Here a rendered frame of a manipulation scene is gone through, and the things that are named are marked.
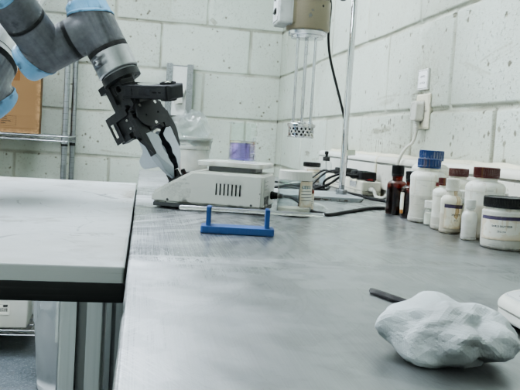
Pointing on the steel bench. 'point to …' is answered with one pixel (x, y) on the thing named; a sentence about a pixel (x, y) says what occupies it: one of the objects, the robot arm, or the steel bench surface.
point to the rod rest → (237, 227)
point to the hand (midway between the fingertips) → (175, 169)
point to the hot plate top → (234, 164)
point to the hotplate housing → (219, 189)
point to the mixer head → (302, 18)
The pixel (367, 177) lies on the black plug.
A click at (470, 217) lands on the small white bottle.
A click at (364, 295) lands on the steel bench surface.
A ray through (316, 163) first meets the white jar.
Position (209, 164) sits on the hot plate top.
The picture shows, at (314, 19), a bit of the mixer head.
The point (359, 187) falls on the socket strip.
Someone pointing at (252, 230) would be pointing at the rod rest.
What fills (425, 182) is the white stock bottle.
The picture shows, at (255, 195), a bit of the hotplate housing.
